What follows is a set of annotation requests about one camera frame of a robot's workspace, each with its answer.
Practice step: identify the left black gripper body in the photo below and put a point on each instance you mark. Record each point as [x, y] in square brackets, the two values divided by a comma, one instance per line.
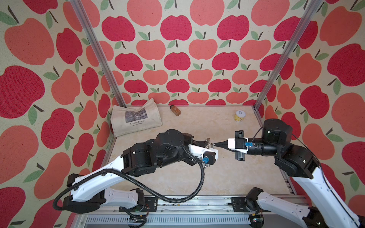
[198, 143]

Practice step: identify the beige printed tote bag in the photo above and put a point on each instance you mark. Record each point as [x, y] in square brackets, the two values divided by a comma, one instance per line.
[127, 120]

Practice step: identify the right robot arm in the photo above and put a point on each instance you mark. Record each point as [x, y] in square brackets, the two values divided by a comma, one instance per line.
[298, 162]

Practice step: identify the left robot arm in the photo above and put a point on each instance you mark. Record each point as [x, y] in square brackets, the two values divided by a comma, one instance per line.
[115, 184]

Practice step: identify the aluminium frame post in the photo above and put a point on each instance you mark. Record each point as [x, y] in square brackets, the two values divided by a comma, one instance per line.
[309, 12]
[90, 34]

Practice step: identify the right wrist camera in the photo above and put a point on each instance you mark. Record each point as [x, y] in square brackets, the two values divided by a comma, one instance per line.
[240, 144]

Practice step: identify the right aluminium frame post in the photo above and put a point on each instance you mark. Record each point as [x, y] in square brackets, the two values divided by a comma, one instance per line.
[309, 12]

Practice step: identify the metal key organizer plate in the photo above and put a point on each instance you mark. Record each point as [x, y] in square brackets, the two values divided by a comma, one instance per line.
[209, 144]

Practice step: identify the left aluminium frame post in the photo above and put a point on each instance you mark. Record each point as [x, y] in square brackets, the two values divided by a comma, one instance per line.
[90, 34]

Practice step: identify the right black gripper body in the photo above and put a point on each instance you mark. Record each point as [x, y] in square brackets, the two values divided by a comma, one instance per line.
[238, 134]

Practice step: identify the small amber bottle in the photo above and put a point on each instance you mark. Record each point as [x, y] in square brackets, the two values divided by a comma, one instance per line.
[175, 110]

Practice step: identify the front aluminium rail base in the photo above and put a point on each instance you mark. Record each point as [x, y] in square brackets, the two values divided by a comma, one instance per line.
[204, 211]

